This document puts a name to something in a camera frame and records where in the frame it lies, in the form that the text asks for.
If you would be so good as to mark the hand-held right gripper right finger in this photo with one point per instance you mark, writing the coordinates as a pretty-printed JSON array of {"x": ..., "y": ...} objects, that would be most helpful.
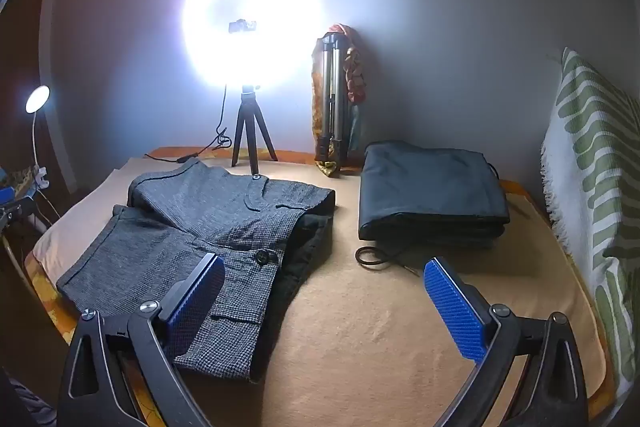
[{"x": 455, "y": 307}]

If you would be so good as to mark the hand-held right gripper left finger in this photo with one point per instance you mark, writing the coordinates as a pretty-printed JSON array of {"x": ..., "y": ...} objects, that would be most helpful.
[{"x": 200, "y": 297}]

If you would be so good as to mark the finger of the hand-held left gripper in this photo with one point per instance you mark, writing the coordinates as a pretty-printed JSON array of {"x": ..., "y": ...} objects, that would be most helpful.
[{"x": 20, "y": 208}]

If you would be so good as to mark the grey tweed pants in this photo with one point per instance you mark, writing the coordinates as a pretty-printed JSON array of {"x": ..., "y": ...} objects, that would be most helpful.
[{"x": 210, "y": 217}]

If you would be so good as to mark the dark folded pants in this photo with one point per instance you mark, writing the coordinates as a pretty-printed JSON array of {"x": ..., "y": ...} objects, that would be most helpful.
[{"x": 430, "y": 187}]

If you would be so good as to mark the small white desk lamp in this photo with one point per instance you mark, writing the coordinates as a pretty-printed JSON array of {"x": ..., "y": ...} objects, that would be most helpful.
[{"x": 37, "y": 99}]

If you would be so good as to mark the small black tripod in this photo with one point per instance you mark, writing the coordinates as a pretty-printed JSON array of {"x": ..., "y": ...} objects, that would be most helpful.
[{"x": 248, "y": 107}]

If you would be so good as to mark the green and white striped blanket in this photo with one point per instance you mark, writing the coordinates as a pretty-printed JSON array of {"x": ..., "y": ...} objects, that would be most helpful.
[{"x": 590, "y": 157}]

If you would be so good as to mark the folded silver tripod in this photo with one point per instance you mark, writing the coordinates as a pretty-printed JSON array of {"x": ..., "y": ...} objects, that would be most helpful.
[{"x": 330, "y": 97}]

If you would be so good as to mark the orange patterned cloth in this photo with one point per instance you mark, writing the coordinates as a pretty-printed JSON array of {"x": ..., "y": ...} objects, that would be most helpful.
[{"x": 356, "y": 72}]

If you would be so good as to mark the phone holder clamp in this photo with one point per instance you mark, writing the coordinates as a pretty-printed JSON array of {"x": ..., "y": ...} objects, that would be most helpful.
[{"x": 242, "y": 27}]

